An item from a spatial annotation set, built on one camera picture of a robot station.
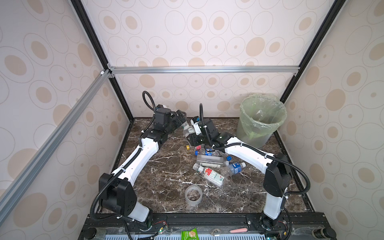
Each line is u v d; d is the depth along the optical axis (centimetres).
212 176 83
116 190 42
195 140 74
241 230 71
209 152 95
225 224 75
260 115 101
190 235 69
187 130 82
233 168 87
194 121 74
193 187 82
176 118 71
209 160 94
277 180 46
